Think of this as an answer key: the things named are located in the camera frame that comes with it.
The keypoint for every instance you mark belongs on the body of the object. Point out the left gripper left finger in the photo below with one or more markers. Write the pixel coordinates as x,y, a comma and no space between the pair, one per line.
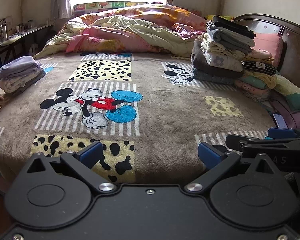
81,163

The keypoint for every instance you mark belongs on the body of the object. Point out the window curtain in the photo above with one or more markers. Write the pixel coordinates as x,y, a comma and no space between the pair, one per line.
60,9

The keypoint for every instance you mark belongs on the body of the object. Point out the dark side table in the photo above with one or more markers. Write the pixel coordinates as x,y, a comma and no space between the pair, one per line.
21,45

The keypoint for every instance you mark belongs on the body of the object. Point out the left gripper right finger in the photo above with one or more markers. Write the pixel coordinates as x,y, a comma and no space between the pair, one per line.
218,162

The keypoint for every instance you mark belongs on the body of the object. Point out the colourful alphabet play mat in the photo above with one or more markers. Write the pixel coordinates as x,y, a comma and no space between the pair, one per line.
87,8

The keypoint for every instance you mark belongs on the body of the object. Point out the right stack of folded clothes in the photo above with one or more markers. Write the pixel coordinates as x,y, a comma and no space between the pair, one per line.
226,54

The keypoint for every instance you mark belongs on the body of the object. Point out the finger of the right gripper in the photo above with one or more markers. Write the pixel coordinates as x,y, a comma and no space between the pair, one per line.
245,144
281,133

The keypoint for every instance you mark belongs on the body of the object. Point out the floral pink yellow quilt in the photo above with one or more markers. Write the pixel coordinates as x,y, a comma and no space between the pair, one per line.
147,28

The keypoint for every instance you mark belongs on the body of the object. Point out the smartphone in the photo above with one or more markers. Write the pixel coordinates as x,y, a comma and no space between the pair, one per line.
279,121

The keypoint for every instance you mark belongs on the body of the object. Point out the dark wooden headboard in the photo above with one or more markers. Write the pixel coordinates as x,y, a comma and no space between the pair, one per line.
289,64

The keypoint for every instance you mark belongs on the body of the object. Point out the stack of folded clothes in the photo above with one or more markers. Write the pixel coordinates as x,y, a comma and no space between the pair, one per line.
226,54
20,73

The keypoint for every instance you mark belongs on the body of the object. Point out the Mickey Mouse plush blanket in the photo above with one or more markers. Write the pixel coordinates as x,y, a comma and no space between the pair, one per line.
146,110

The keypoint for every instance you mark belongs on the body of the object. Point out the left stack of folded clothes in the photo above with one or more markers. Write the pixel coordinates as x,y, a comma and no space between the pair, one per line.
20,73

